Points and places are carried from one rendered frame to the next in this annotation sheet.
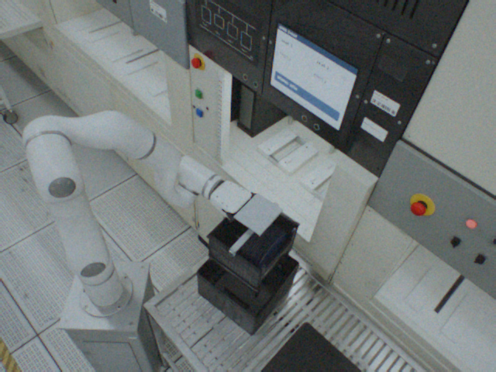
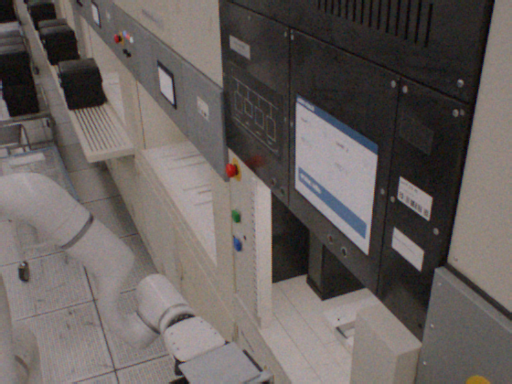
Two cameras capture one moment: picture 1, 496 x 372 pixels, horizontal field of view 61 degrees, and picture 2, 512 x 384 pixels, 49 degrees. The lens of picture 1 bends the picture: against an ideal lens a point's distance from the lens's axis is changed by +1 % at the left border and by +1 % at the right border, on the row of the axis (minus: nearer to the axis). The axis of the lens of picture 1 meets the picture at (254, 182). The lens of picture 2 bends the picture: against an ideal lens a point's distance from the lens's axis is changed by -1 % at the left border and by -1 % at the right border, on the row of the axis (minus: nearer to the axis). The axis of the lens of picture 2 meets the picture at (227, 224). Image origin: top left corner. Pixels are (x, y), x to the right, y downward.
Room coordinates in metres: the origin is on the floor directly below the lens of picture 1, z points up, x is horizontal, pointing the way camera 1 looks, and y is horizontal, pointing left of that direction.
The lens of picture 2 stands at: (0.09, -0.43, 2.05)
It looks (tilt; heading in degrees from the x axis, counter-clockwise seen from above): 32 degrees down; 31
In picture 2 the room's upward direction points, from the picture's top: 3 degrees counter-clockwise
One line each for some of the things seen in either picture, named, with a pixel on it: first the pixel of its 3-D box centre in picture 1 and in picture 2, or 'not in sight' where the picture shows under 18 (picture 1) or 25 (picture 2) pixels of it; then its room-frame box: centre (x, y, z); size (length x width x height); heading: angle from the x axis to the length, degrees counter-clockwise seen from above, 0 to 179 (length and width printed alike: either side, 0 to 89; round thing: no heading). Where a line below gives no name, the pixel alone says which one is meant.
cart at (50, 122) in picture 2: not in sight; (27, 122); (3.43, 3.58, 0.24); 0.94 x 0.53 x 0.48; 49
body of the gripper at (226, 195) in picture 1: (229, 198); (192, 342); (0.78, 0.07, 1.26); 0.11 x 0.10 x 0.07; 58
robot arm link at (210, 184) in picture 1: (215, 187); (180, 324); (0.82, 0.13, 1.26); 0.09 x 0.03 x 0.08; 148
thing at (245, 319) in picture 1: (247, 277); not in sight; (0.73, -0.02, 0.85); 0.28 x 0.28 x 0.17; 58
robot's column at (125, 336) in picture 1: (123, 328); not in sight; (0.64, 0.51, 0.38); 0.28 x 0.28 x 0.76; 5
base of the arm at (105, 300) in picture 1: (101, 282); not in sight; (0.64, 0.51, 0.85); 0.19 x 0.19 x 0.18
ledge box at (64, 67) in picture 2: not in sight; (80, 82); (2.83, 2.25, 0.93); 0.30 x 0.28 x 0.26; 47
